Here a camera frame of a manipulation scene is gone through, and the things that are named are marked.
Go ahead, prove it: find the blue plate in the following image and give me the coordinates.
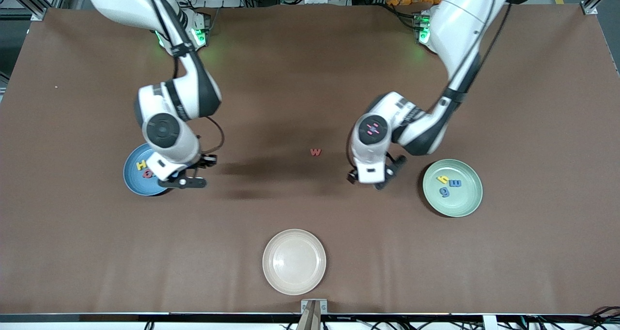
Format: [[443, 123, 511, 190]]
[[123, 143, 169, 197]]

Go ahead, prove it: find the green plate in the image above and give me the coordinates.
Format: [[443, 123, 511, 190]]
[[422, 159, 483, 218]]

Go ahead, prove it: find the cream plate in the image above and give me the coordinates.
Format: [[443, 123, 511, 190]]
[[262, 229, 327, 296]]

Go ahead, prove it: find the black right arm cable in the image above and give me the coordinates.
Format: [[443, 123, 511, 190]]
[[140, 0, 225, 155]]

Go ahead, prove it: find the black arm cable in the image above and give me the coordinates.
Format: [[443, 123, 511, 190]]
[[140, 0, 225, 155], [347, 0, 516, 162]]

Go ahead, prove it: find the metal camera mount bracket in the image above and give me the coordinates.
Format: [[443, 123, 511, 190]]
[[300, 299, 328, 330]]

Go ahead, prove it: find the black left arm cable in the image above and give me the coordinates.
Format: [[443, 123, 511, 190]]
[[347, 0, 516, 162]]

